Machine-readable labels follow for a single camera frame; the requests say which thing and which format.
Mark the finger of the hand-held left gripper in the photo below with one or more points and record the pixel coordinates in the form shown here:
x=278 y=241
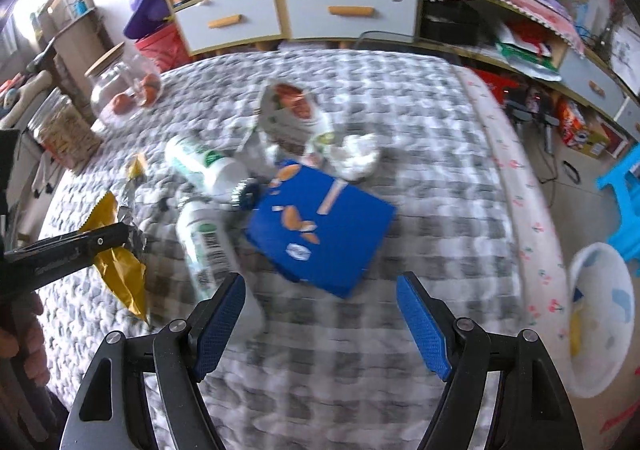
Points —
x=55 y=270
x=75 y=242

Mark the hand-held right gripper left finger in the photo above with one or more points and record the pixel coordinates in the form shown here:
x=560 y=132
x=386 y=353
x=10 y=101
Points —
x=220 y=325

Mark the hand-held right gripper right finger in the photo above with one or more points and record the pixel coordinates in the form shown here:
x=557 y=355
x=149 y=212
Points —
x=422 y=325

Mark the yellow foil wrapper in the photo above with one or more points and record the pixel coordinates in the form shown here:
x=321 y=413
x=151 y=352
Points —
x=125 y=275

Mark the blue biscuit box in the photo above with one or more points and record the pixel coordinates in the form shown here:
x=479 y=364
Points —
x=330 y=235

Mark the white plastic bin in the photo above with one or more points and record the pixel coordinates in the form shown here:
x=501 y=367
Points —
x=600 y=370

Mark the person's left hand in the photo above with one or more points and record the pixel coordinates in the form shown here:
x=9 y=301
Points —
x=32 y=350

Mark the glass jar with cereal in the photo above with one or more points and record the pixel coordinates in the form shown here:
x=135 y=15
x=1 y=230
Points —
x=62 y=130

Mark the white green label bottle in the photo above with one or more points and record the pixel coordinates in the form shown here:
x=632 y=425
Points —
x=210 y=165
x=207 y=240

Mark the small yellow wrapper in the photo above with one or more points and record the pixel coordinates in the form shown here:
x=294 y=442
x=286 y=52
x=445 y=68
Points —
x=135 y=166

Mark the grey checked quilt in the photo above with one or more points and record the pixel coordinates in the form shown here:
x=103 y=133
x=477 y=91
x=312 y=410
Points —
x=425 y=210

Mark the round glass jar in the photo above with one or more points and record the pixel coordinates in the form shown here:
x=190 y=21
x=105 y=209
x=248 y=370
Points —
x=125 y=90

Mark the cherry print mattress edge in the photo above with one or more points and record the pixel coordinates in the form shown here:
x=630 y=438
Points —
x=530 y=230

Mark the white side shelf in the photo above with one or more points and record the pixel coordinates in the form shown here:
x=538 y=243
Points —
x=65 y=15

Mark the crumpled snack bag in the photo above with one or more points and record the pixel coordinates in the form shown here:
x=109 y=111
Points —
x=287 y=123

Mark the black band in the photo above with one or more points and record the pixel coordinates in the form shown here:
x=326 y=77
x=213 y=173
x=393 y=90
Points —
x=564 y=165

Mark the purple hat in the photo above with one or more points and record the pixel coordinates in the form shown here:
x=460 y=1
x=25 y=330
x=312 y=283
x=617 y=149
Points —
x=145 y=5

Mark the pink metal rack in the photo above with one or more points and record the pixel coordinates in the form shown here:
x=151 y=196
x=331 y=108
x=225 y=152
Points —
x=625 y=417

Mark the blue plastic stool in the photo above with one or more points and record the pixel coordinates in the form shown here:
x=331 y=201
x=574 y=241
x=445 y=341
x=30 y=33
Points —
x=627 y=210

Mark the colourful snack box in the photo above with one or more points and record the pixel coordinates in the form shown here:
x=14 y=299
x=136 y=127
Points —
x=575 y=123

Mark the red carton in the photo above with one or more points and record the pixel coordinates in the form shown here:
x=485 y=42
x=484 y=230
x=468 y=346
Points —
x=500 y=83

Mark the cardboard box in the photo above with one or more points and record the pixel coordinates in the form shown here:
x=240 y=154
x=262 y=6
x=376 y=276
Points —
x=607 y=138

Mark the green white bag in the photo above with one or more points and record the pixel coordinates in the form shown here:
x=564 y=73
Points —
x=525 y=55

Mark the grey drawer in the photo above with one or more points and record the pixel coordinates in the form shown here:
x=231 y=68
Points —
x=590 y=75

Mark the black box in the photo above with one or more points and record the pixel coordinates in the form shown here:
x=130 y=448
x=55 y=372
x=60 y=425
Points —
x=447 y=23

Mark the low wooden cabinet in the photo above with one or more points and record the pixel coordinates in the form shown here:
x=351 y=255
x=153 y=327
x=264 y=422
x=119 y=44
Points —
x=500 y=5

